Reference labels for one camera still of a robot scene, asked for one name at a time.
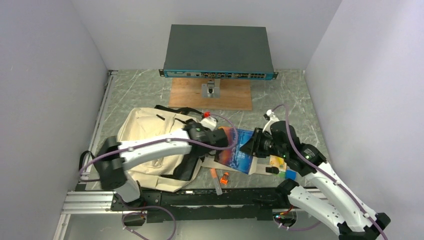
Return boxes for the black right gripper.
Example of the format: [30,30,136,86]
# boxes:
[239,126,287,158]

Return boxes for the orange blue paperback book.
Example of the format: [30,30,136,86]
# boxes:
[214,128,254,174]

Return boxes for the beige canvas backpack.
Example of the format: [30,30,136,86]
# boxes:
[117,107,267,193]

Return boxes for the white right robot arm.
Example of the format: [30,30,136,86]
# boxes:
[240,120,391,240]

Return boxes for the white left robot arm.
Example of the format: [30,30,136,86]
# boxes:
[93,122,232,210]

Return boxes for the yellow banana toy pack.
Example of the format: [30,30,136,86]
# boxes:
[269,155,287,172]

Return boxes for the orange pen in pack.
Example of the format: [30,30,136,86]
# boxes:
[209,168,229,196]

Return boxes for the wooden base board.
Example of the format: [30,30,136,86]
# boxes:
[168,78,253,111]

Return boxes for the blue eraser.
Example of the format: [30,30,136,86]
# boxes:
[285,169,297,181]

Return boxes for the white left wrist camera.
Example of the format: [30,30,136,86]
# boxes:
[200,111,218,131]

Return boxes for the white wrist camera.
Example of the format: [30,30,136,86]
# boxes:
[200,111,218,131]
[262,109,280,133]

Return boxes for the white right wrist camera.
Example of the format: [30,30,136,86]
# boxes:
[262,109,280,133]

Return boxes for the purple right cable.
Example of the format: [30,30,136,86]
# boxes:
[269,104,388,240]

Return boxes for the purple cable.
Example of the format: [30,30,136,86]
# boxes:
[78,114,239,240]
[269,104,388,240]

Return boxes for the grey metal stand bracket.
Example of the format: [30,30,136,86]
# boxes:
[201,79,221,99]

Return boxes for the grey network switch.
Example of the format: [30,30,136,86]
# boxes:
[159,24,278,81]

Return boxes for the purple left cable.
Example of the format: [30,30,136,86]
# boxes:
[78,114,239,240]

